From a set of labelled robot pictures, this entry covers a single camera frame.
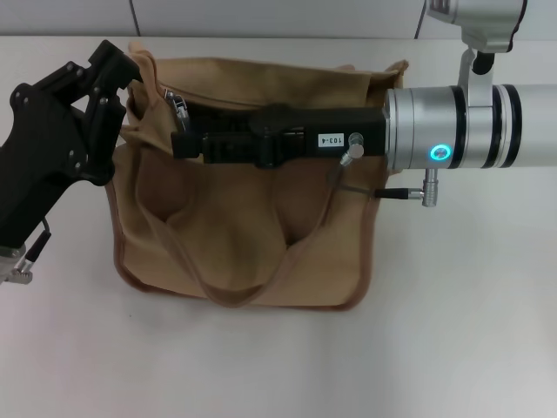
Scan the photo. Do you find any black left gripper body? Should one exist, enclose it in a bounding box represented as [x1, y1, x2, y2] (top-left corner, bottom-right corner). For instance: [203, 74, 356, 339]
[0, 84, 91, 252]

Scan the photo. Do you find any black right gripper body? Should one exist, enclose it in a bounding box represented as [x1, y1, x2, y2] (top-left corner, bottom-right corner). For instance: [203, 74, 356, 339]
[247, 103, 388, 170]

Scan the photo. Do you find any silver metal zipper pull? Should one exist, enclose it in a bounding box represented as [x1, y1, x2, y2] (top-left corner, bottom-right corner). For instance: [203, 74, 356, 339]
[163, 86, 192, 131]

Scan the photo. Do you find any khaki canvas food bag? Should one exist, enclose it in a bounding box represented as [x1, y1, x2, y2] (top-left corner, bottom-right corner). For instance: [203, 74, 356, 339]
[106, 41, 410, 313]

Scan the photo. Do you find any left gripper cable with plugs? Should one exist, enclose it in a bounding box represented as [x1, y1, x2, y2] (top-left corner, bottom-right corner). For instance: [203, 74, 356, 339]
[12, 217, 53, 287]

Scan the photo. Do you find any gripper cable with plugs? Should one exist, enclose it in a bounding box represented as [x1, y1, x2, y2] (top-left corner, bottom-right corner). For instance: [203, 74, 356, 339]
[325, 132, 440, 208]
[12, 217, 53, 287]

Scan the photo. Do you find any right gripper cable with plugs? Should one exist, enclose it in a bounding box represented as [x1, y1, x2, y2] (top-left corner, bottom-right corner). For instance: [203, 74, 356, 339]
[325, 132, 440, 208]

